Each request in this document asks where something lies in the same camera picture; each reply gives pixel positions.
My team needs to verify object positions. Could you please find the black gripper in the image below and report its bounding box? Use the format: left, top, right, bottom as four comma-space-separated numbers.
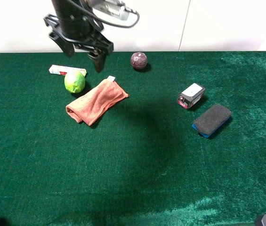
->
44, 0, 113, 73

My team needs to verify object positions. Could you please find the orange cloth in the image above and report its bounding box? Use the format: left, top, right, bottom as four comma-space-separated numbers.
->
65, 76, 129, 126

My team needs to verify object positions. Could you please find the white toothpaste box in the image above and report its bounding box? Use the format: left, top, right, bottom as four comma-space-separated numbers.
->
49, 65, 87, 76

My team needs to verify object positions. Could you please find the green lime fruit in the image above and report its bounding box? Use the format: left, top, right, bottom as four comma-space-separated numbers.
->
64, 71, 86, 93

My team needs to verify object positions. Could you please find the dark red ball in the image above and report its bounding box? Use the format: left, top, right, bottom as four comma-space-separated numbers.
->
130, 52, 148, 70

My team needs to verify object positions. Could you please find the black box with labels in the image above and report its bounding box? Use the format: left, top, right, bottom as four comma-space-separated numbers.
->
177, 83, 206, 109

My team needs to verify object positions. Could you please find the green felt table cover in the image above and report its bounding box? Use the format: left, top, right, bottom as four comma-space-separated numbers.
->
0, 52, 266, 226

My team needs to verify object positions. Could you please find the black and blue eraser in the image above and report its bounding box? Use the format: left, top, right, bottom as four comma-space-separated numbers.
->
192, 104, 232, 138

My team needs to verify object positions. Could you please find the black camera cable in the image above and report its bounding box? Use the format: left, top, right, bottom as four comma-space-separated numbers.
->
69, 0, 140, 31

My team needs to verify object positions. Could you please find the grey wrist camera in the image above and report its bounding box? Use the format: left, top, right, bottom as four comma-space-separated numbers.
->
87, 0, 136, 21

